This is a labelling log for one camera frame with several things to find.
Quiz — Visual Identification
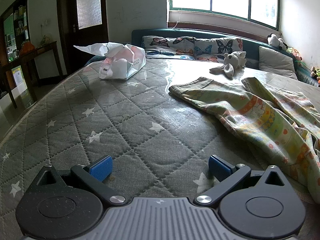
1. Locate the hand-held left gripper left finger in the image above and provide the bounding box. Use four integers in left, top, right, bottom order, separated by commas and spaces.
32, 155, 126, 207

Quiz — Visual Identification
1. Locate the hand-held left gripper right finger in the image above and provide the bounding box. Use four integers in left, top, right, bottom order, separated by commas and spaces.
194, 155, 292, 207

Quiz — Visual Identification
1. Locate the pastel cartoon print garment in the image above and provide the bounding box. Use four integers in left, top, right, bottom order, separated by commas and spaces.
169, 76, 320, 196

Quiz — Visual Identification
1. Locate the grey quilted star mattress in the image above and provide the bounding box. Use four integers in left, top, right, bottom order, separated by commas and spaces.
0, 57, 320, 233

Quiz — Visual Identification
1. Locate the white tissue pack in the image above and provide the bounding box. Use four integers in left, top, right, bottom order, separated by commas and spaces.
73, 42, 146, 81

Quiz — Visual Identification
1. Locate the white plush toy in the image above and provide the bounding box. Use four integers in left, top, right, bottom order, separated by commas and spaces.
209, 51, 247, 79

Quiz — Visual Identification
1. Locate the butterfly print pillow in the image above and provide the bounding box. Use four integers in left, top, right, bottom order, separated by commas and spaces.
141, 35, 197, 59
194, 37, 244, 63

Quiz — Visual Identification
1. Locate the grey pillow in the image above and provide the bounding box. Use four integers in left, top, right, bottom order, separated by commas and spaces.
258, 46, 298, 81

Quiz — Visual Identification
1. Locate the dark wooden side table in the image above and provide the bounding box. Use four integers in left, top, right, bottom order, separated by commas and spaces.
0, 41, 63, 108

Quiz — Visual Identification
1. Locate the row of small plush toys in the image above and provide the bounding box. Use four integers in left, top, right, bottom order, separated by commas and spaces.
287, 46, 320, 81

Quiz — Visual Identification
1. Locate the panda plush toy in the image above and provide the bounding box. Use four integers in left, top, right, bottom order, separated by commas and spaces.
267, 34, 288, 50

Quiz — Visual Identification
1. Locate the teal bed headboard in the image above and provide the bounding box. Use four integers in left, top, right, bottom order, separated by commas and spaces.
86, 28, 320, 87

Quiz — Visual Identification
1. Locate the orange plush toy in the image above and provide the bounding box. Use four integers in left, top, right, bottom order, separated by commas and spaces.
19, 41, 34, 56

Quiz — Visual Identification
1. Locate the dark wooden door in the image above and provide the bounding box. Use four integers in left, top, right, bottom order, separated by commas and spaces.
57, 0, 109, 76

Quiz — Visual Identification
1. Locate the dark wooden shelf cabinet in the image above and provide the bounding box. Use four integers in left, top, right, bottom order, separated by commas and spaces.
0, 0, 32, 64

